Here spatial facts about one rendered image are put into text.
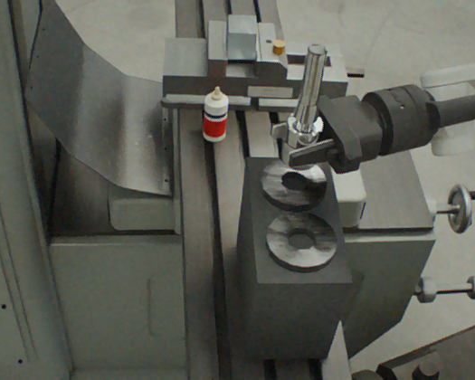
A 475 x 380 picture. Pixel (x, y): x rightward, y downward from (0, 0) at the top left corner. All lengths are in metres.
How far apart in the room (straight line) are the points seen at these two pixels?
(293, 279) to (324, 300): 0.06
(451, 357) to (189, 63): 0.77
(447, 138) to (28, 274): 0.84
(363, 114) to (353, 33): 2.36
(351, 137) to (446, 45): 2.50
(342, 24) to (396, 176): 1.81
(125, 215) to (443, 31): 2.36
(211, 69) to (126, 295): 0.53
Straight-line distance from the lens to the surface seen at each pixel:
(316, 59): 0.86
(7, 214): 1.35
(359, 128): 0.95
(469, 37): 3.52
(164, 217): 1.42
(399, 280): 1.66
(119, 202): 1.39
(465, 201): 1.71
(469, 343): 1.57
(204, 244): 1.18
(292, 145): 0.93
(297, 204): 0.98
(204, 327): 1.09
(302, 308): 0.96
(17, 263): 1.45
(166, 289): 1.60
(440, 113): 0.97
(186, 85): 1.38
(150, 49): 3.10
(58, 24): 1.44
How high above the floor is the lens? 1.83
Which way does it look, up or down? 47 degrees down
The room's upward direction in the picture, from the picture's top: 6 degrees clockwise
